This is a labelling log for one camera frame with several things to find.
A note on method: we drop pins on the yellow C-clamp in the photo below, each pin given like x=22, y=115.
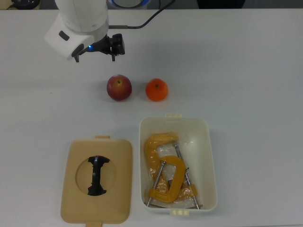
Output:
x=151, y=147
x=178, y=169

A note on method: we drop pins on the red apple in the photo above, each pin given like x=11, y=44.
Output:
x=119, y=88

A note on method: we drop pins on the orange fruit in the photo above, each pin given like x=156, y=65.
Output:
x=156, y=91

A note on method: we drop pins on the tan plastic container lid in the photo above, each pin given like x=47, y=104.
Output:
x=71, y=189

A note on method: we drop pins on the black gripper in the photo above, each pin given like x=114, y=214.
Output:
x=102, y=45

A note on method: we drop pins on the white plastic container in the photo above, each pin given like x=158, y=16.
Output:
x=206, y=165

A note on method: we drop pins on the clear plastic bag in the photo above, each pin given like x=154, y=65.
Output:
x=165, y=149

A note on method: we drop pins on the black background object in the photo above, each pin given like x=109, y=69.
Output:
x=21, y=3

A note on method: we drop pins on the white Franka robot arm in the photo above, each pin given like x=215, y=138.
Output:
x=80, y=16

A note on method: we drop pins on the blue and white round device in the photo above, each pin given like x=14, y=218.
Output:
x=129, y=2

